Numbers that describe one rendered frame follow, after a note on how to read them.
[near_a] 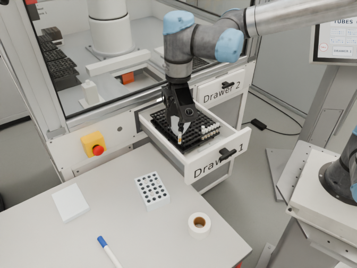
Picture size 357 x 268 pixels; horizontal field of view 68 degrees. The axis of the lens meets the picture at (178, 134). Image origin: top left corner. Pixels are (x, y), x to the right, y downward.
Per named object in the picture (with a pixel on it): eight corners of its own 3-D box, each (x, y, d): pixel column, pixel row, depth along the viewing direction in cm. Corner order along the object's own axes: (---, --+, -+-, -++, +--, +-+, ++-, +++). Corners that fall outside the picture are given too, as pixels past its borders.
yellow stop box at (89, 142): (108, 151, 97) (104, 137, 92) (89, 160, 94) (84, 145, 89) (102, 144, 100) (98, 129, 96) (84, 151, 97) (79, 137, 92)
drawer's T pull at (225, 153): (237, 152, 89) (237, 149, 88) (220, 162, 85) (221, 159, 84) (229, 146, 91) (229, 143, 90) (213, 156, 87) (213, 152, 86)
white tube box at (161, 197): (170, 202, 90) (170, 196, 87) (147, 212, 87) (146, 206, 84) (156, 177, 98) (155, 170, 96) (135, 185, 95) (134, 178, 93)
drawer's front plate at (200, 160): (246, 150, 101) (252, 128, 94) (187, 186, 88) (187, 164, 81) (243, 147, 102) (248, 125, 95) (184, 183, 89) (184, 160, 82)
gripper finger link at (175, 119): (172, 126, 88) (173, 103, 82) (179, 137, 84) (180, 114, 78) (163, 128, 87) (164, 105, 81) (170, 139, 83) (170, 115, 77)
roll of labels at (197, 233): (212, 238, 80) (213, 231, 78) (189, 240, 80) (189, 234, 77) (207, 217, 85) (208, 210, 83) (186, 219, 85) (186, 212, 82)
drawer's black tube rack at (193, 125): (219, 139, 103) (220, 126, 99) (183, 158, 95) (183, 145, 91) (184, 111, 117) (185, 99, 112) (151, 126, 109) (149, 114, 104)
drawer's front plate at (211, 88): (242, 89, 134) (246, 69, 127) (198, 108, 121) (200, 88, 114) (239, 88, 135) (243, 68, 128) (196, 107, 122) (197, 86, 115)
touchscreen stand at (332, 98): (344, 207, 176) (446, 67, 109) (275, 201, 179) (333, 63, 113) (321, 154, 214) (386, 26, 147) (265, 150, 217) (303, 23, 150)
